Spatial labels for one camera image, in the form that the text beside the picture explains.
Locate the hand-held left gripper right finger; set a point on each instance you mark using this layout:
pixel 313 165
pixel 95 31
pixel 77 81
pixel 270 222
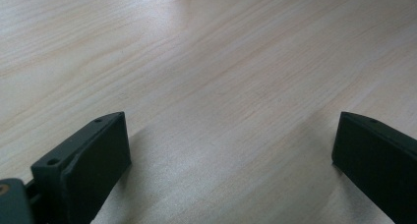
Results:
pixel 377 165

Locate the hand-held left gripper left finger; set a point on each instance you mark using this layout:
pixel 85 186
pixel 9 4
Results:
pixel 88 171

